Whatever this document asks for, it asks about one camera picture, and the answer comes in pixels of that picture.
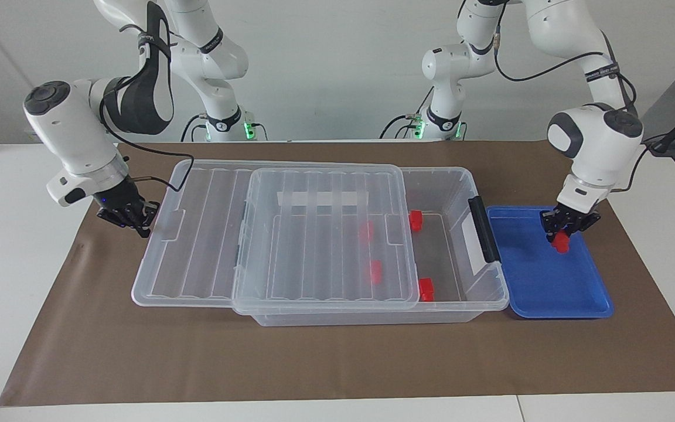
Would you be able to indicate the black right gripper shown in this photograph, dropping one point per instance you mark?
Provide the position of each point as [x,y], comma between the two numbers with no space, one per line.
[123,205]

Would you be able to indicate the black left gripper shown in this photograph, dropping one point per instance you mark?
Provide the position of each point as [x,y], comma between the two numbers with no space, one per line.
[569,221]

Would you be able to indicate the red block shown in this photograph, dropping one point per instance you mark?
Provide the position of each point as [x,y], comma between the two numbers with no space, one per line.
[375,271]
[367,230]
[561,245]
[426,289]
[415,220]

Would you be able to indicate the clear plastic box lid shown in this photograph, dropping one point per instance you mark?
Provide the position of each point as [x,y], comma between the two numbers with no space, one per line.
[197,246]

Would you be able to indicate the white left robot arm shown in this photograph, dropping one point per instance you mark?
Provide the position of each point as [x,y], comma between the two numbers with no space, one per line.
[598,146]

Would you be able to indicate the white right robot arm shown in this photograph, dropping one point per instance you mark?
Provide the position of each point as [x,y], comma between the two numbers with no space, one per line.
[68,135]

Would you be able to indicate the blue plastic tray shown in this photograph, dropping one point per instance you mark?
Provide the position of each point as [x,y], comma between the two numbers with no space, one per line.
[548,281]

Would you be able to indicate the white box side label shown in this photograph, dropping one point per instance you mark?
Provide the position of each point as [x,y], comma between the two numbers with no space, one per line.
[473,246]

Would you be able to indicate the clear plastic storage box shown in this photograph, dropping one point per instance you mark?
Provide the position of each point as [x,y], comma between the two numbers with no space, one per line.
[372,318]

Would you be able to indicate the brown table mat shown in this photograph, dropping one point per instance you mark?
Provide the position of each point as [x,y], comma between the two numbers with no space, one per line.
[138,351]

